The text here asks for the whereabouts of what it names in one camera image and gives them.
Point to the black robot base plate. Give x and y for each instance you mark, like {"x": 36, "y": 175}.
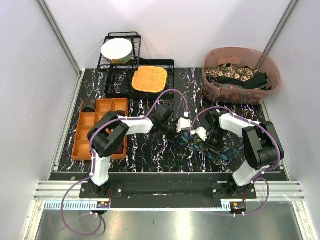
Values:
{"x": 119, "y": 190}

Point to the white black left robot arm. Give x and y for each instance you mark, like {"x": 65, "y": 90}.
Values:
{"x": 109, "y": 133}

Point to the blue floral patterned tie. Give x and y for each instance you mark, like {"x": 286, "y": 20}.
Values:
{"x": 220, "y": 154}

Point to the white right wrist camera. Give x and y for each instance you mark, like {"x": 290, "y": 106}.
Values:
{"x": 200, "y": 132}

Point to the dark blue patterned rolled tie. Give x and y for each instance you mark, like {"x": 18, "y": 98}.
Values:
{"x": 89, "y": 105}

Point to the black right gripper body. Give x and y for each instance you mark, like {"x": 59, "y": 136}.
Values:
{"x": 214, "y": 140}

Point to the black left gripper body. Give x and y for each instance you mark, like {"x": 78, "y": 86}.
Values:
{"x": 170, "y": 129}

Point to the pile of patterned ties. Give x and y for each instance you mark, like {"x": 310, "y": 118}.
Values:
{"x": 230, "y": 76}

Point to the orange woven mat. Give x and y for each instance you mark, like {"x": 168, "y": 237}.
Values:
{"x": 150, "y": 79}

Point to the pink translucent plastic tub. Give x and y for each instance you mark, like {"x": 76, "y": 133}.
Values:
{"x": 240, "y": 57}

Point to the white ceramic bowl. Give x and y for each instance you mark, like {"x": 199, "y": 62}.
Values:
{"x": 117, "y": 51}

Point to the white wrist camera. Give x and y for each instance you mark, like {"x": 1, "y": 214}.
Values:
{"x": 200, "y": 132}
{"x": 183, "y": 124}

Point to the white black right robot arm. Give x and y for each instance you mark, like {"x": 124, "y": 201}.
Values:
{"x": 262, "y": 147}

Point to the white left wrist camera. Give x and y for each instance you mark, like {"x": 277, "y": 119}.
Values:
{"x": 183, "y": 124}

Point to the wooden compartment organizer box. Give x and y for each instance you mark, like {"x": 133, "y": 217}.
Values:
{"x": 87, "y": 120}

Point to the aluminium frame rail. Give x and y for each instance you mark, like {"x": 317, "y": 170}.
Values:
{"x": 275, "y": 190}

